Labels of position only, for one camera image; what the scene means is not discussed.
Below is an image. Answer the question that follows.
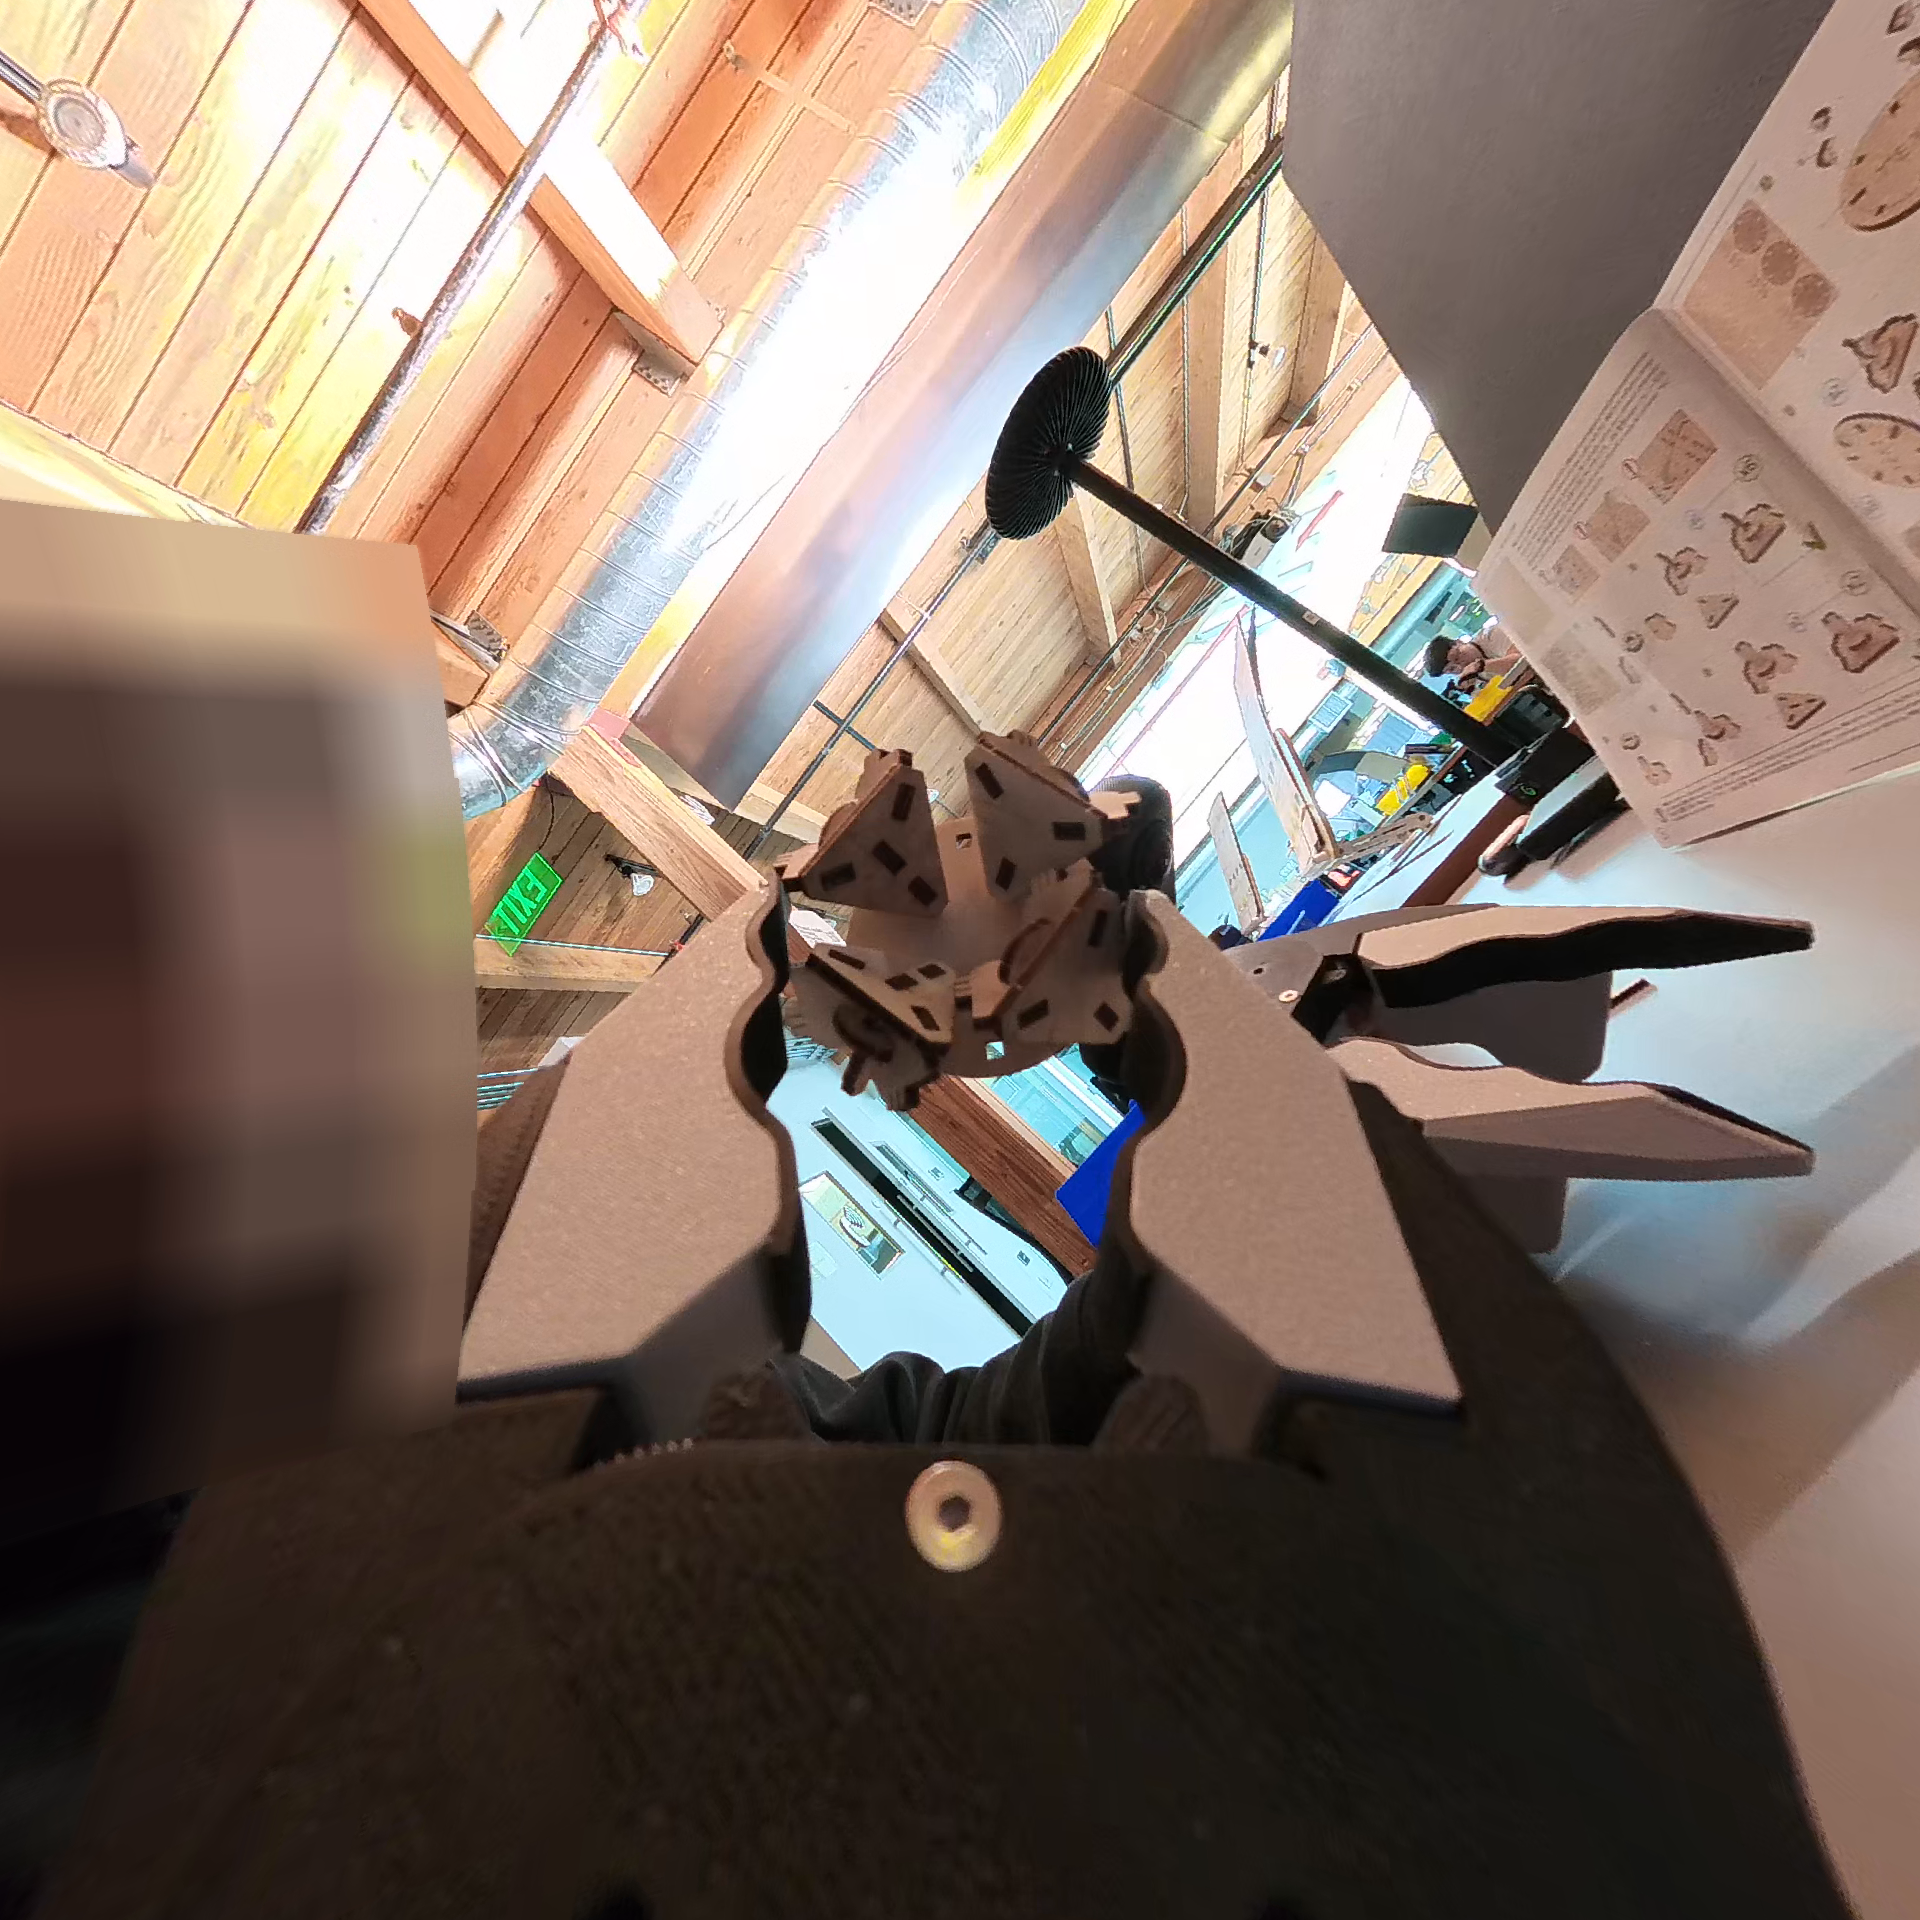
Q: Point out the metal ceiling fixture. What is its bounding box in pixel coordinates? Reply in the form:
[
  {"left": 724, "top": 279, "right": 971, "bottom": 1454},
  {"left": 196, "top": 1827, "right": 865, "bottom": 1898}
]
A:
[{"left": 0, "top": 49, "right": 158, "bottom": 191}]

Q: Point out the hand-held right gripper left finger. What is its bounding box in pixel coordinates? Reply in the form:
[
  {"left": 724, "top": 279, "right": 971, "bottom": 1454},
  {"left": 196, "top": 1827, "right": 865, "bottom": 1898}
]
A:
[{"left": 456, "top": 882, "right": 814, "bottom": 1440}]

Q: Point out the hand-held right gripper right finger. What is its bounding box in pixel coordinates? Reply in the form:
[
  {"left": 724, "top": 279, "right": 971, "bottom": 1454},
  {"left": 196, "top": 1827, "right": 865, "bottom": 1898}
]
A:
[{"left": 1116, "top": 893, "right": 1465, "bottom": 1452}]

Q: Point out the blue bin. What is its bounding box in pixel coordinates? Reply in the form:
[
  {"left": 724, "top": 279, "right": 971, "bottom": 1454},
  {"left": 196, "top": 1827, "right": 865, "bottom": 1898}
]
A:
[{"left": 1054, "top": 1102, "right": 1151, "bottom": 1248}]

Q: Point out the instruction sheet booklet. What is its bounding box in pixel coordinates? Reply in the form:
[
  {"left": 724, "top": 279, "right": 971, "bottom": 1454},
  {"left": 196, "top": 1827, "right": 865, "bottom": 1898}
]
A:
[{"left": 1477, "top": 0, "right": 1920, "bottom": 850}]

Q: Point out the green exit sign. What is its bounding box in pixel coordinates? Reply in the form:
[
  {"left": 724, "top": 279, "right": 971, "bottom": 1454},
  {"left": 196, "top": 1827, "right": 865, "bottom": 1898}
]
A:
[{"left": 481, "top": 850, "right": 567, "bottom": 960}]

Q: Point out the grey panel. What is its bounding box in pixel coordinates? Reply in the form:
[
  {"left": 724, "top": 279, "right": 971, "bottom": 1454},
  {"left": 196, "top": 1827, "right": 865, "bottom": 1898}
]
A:
[{"left": 1283, "top": 0, "right": 1872, "bottom": 535}]

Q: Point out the ceiling pipe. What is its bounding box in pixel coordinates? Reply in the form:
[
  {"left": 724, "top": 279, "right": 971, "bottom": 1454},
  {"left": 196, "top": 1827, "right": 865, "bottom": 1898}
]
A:
[{"left": 295, "top": 0, "right": 636, "bottom": 535}]

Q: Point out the framed wall picture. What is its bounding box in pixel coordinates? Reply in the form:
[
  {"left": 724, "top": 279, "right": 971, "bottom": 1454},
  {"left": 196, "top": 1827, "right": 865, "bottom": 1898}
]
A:
[{"left": 792, "top": 1168, "right": 908, "bottom": 1277}]

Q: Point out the black monitor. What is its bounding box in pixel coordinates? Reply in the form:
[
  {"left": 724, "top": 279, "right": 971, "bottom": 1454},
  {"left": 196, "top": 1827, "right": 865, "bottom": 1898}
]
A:
[{"left": 1378, "top": 493, "right": 1483, "bottom": 571}]

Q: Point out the dark cloth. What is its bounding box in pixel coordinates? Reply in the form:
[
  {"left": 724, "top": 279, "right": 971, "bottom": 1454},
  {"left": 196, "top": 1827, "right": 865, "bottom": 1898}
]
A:
[{"left": 806, "top": 1241, "right": 1160, "bottom": 1452}]

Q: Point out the silver air duct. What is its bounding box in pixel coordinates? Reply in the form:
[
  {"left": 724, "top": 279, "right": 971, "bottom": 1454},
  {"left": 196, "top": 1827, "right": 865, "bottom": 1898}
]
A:
[{"left": 448, "top": 0, "right": 1296, "bottom": 820}]

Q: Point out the black disc lamp on pole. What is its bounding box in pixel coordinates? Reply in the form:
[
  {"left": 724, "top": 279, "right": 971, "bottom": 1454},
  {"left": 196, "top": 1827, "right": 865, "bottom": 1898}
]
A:
[{"left": 983, "top": 345, "right": 1631, "bottom": 881}]

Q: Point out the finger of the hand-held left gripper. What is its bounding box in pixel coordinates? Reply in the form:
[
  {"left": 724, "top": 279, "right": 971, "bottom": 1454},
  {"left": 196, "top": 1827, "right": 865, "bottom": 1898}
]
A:
[
  {"left": 1328, "top": 1039, "right": 1816, "bottom": 1256},
  {"left": 1328, "top": 903, "right": 1816, "bottom": 1083}
]

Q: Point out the wooden model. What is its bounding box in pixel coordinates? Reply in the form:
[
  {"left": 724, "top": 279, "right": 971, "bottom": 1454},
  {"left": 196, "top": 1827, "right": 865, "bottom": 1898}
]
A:
[{"left": 775, "top": 730, "right": 1144, "bottom": 1114}]

